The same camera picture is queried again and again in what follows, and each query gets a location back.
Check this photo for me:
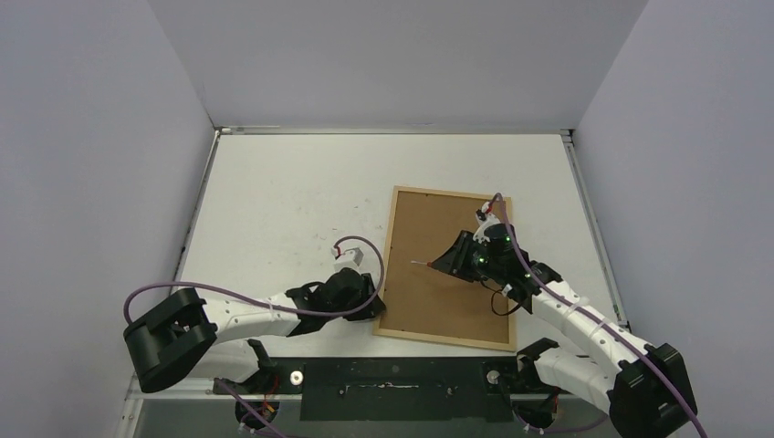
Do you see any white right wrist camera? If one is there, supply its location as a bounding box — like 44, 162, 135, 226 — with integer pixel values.
473, 202, 501, 244

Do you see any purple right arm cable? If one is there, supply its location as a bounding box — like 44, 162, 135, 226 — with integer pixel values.
490, 193, 708, 438

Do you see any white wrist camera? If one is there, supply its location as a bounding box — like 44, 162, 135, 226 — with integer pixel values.
331, 247, 363, 272
473, 202, 501, 244

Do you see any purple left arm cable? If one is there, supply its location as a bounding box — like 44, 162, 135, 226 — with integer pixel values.
123, 235, 386, 438

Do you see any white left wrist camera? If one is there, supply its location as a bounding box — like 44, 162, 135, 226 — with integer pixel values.
331, 247, 363, 272

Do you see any wooden picture frame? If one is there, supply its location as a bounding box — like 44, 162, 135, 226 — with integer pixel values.
372, 186, 517, 352

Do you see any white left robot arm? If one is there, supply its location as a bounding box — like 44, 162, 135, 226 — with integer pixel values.
123, 267, 386, 393

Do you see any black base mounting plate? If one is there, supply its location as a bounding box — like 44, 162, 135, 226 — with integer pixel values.
229, 356, 557, 422

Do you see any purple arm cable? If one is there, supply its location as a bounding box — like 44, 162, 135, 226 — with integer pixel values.
490, 193, 708, 438
123, 235, 386, 438

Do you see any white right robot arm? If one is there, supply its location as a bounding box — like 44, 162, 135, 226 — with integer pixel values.
429, 224, 697, 437

